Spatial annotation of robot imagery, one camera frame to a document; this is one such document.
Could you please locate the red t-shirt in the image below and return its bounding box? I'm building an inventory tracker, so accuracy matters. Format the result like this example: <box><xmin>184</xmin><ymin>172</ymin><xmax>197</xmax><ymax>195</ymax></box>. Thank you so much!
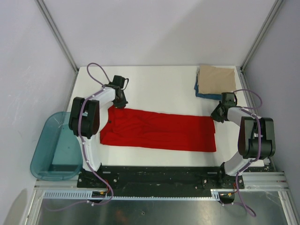
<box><xmin>100</xmin><ymin>106</ymin><xmax>217</xmax><ymax>153</ymax></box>

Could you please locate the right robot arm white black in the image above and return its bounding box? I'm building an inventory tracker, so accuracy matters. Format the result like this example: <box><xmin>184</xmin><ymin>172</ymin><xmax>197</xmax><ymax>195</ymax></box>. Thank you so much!
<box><xmin>210</xmin><ymin>92</ymin><xmax>276</xmax><ymax>188</ymax></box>

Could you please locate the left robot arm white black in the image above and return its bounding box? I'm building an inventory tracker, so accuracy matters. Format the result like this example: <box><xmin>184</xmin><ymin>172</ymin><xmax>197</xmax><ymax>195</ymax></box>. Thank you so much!
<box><xmin>68</xmin><ymin>75</ymin><xmax>129</xmax><ymax>188</ymax></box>

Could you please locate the folded blue t-shirt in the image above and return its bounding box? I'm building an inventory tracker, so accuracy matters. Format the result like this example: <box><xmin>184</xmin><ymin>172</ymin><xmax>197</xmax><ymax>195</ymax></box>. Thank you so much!
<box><xmin>194</xmin><ymin>76</ymin><xmax>221</xmax><ymax>101</ymax></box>

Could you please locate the folded beige t-shirt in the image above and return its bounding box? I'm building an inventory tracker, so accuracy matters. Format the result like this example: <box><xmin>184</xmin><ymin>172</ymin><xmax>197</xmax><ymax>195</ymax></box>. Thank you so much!
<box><xmin>196</xmin><ymin>65</ymin><xmax>236</xmax><ymax>94</ymax></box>

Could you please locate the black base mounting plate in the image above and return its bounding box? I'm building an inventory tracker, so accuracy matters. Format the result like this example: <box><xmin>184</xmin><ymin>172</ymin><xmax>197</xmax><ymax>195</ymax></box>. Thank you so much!
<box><xmin>77</xmin><ymin>166</ymin><xmax>245</xmax><ymax>198</ymax></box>

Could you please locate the teal translucent plastic bin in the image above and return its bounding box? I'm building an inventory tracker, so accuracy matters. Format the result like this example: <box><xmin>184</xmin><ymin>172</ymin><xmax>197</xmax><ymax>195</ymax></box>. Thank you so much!
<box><xmin>30</xmin><ymin>112</ymin><xmax>83</xmax><ymax>181</ymax></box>

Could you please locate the left aluminium frame post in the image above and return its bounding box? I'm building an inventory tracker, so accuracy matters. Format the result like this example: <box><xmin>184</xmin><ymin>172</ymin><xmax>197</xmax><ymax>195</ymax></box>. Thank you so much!
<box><xmin>35</xmin><ymin>0</ymin><xmax>79</xmax><ymax>73</ymax></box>

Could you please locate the aluminium frame post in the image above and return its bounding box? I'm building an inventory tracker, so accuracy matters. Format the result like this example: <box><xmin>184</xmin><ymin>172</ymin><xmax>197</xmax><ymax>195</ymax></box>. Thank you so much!
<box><xmin>240</xmin><ymin>0</ymin><xmax>285</xmax><ymax>73</ymax></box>
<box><xmin>35</xmin><ymin>0</ymin><xmax>79</xmax><ymax>73</ymax></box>

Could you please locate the grey slotted cable duct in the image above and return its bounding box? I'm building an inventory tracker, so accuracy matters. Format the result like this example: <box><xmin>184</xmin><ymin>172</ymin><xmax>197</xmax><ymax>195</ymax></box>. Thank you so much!
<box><xmin>43</xmin><ymin>190</ymin><xmax>235</xmax><ymax>202</ymax></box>

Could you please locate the right aluminium frame post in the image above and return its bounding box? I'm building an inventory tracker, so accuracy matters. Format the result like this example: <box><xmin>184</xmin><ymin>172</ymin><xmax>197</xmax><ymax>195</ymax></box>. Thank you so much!
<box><xmin>240</xmin><ymin>0</ymin><xmax>285</xmax><ymax>73</ymax></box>

